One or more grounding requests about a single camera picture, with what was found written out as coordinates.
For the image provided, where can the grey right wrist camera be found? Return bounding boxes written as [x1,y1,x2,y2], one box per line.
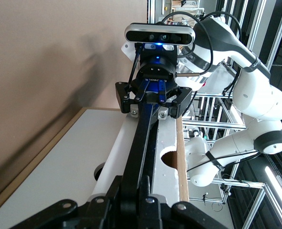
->
[125,23,196,46]

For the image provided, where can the white light tube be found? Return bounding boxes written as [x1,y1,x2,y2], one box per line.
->
[264,166,282,217]

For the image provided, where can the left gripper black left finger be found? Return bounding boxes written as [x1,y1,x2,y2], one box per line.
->
[10,143,144,229]

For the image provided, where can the white handleless drawer front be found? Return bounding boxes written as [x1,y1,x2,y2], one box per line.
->
[0,109,127,226]

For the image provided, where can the black right camera cable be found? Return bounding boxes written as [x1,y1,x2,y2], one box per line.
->
[161,10,243,77]

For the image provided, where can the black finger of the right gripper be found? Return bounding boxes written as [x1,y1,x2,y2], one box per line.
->
[143,81,193,144]
[115,78,153,144]

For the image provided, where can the aluminium frame rack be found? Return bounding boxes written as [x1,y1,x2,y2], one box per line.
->
[147,0,282,229]

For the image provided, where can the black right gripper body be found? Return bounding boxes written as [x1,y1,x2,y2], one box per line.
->
[133,51,178,87]

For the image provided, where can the wooden drawer cabinet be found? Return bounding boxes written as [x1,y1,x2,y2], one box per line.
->
[0,107,190,210]

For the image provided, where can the brown table cover sheet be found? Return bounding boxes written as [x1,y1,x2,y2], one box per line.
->
[0,0,148,208]

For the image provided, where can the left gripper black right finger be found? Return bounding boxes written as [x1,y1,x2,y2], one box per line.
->
[137,143,227,229]

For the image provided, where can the white-fronted wooden drawer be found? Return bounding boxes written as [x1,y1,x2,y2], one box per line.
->
[92,114,180,203]

